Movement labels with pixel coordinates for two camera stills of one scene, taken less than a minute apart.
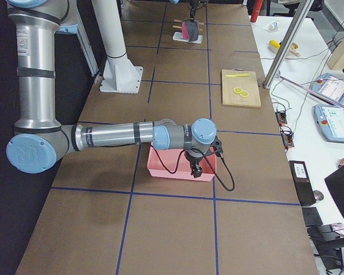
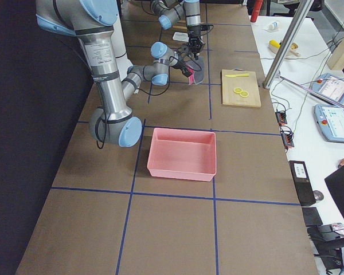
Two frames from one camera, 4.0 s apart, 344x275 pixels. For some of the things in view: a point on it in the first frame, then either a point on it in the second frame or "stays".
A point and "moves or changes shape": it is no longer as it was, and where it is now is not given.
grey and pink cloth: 190,30 moves or changes shape
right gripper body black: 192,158 to 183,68
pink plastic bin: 171,157 stays
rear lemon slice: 238,90 stays
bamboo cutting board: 249,83 stays
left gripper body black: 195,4 to 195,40
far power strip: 281,117 stays
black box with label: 303,184 stays
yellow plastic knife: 240,75 stays
